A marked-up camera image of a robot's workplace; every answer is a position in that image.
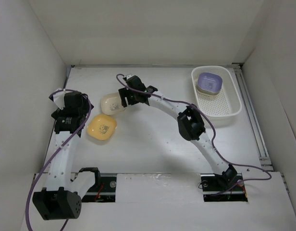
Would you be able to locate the cream panda plate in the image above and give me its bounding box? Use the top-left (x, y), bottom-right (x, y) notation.
top-left (100, 92), bottom-right (125, 116)

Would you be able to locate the purple panda plate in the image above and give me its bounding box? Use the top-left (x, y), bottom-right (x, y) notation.
top-left (197, 72), bottom-right (223, 92)

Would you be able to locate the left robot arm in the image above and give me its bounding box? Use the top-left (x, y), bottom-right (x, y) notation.
top-left (32, 89), bottom-right (101, 220)

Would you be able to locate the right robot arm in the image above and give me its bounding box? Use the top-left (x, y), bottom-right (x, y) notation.
top-left (116, 74), bottom-right (237, 193)

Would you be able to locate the white perforated plastic bin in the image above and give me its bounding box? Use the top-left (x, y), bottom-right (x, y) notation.
top-left (191, 65), bottom-right (242, 119)

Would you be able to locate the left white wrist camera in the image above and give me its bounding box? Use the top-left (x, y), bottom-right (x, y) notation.
top-left (49, 89), bottom-right (66, 109)

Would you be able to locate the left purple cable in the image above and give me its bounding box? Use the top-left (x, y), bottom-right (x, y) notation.
top-left (25, 89), bottom-right (95, 231)

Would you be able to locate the purple cable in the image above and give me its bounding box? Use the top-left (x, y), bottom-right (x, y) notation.
top-left (25, 89), bottom-right (95, 231)
top-left (116, 73), bottom-right (272, 196)

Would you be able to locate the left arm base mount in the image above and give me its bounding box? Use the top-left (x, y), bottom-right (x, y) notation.
top-left (82, 174), bottom-right (117, 203)

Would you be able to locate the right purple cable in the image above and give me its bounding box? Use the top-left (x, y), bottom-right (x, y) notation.
top-left (116, 73), bottom-right (272, 196)

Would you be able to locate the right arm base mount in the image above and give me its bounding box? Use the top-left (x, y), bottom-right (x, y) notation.
top-left (198, 174), bottom-right (248, 202)

